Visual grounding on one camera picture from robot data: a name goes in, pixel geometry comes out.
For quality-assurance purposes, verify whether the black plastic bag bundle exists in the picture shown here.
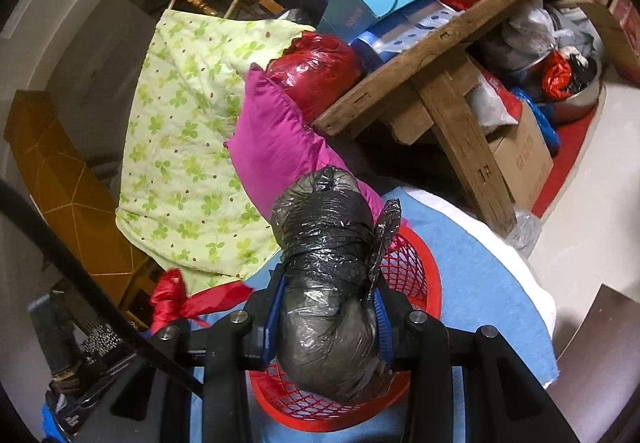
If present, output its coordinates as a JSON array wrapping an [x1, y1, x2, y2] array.
[[270, 167, 403, 405]]

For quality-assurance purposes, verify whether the red plastic mesh basket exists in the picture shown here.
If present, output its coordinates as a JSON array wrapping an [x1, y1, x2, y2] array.
[[247, 225, 443, 433]]

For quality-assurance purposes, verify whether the red shiny plastic bag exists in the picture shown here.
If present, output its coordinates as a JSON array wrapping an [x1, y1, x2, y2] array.
[[265, 34, 363, 124]]

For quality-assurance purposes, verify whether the red knotted plastic bag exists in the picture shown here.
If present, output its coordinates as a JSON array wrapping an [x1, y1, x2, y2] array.
[[149, 268, 253, 334]]

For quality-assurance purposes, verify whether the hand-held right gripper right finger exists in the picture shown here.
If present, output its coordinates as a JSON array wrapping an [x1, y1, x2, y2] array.
[[372, 273, 581, 443]]

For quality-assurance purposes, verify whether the blue plastic bag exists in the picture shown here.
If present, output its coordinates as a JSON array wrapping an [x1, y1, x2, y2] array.
[[515, 88, 561, 156]]

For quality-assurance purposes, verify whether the white red plastic bag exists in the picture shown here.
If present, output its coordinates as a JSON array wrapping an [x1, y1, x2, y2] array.
[[467, 68, 523, 128]]

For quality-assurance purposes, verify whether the grey white plastic bag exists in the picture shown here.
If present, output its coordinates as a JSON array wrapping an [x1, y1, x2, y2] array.
[[500, 3, 556, 68]]

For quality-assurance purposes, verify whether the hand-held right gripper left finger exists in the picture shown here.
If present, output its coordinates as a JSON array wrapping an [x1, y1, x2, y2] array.
[[70, 268, 288, 443]]

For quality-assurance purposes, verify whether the wooden bench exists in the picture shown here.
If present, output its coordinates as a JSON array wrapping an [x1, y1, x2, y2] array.
[[312, 0, 561, 239]]

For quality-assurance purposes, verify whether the blue blanket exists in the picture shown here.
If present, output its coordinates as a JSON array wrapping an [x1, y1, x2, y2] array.
[[190, 188, 556, 443]]

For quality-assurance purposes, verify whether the blue white printed package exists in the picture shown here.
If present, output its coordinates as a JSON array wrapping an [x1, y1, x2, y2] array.
[[350, 0, 471, 62]]

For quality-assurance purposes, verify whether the brown wooden panel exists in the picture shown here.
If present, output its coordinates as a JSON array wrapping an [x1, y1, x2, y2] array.
[[555, 283, 640, 391]]

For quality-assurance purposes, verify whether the orange red plastic bag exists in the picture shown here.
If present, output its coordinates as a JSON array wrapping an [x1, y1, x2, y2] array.
[[542, 50, 573, 98]]

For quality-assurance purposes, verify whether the metal bowl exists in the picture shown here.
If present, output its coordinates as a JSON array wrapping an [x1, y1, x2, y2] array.
[[505, 50, 603, 124]]

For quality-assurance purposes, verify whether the clear plastic bag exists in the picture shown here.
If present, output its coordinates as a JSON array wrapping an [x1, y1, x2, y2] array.
[[507, 210, 543, 259]]

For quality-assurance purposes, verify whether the magenta pillow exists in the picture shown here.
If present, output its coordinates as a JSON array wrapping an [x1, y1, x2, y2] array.
[[224, 70, 396, 234]]

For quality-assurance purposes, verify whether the small cardboard box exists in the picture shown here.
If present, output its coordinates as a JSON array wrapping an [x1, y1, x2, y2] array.
[[485, 98, 555, 214]]

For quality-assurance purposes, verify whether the red floor mat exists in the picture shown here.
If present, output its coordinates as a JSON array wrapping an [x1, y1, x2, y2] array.
[[530, 98, 608, 218]]

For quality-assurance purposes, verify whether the green floral quilt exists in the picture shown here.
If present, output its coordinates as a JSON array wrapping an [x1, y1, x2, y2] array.
[[115, 8, 318, 296]]

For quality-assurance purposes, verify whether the black cable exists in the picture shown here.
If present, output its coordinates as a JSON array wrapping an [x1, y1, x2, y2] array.
[[0, 180, 205, 398]]

